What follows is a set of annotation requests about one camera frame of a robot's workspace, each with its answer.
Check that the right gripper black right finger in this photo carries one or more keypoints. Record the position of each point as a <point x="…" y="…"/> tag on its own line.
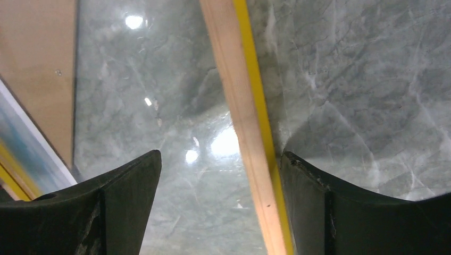
<point x="328" y="215"/>

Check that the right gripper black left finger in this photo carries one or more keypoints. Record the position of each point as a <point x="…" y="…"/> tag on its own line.
<point x="107" y="214"/>

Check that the building and sky photo print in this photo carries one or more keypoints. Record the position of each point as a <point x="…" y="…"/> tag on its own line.
<point x="26" y="155"/>

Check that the brown cardboard backing board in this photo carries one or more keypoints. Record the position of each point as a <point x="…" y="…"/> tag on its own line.
<point x="38" y="55"/>

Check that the yellow wooden picture frame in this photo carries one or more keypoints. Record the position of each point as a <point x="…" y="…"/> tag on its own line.
<point x="180" y="77"/>

